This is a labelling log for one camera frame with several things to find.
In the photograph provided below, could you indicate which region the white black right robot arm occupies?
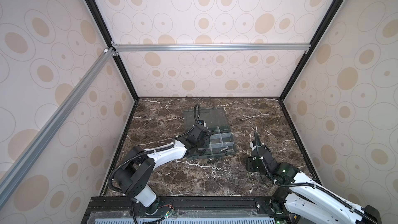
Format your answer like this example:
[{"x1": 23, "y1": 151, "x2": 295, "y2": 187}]
[{"x1": 247, "y1": 133, "x2": 382, "y2": 224}]

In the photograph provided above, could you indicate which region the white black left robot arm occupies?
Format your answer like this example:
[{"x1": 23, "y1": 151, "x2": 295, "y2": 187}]
[{"x1": 107, "y1": 121, "x2": 210, "y2": 208}]

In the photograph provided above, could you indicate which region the clear plastic organizer box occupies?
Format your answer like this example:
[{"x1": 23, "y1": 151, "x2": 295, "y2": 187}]
[{"x1": 187, "y1": 107, "x2": 237, "y2": 160}]

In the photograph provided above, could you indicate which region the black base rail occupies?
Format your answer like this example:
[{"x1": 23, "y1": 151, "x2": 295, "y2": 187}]
[{"x1": 82, "y1": 196, "x2": 300, "y2": 224}]

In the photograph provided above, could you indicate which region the black right corner post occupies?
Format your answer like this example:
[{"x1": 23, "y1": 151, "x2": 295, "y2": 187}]
[{"x1": 279, "y1": 0, "x2": 344, "y2": 103}]

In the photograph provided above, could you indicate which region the black corner post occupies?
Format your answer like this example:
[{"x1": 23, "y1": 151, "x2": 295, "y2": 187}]
[
  {"x1": 279, "y1": 0, "x2": 344, "y2": 103},
  {"x1": 85, "y1": 0, "x2": 140, "y2": 101}
]

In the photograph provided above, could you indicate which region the horizontal aluminium frame bar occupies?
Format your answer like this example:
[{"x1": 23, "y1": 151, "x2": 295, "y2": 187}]
[{"x1": 114, "y1": 43, "x2": 311, "y2": 52}]

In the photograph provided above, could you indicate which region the diagonal aluminium frame bar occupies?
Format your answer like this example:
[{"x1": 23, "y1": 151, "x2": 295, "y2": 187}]
[{"x1": 1, "y1": 47, "x2": 116, "y2": 208}]

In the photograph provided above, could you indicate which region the black left corner post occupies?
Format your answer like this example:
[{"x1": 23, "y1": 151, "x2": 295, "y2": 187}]
[{"x1": 85, "y1": 0, "x2": 140, "y2": 101}]

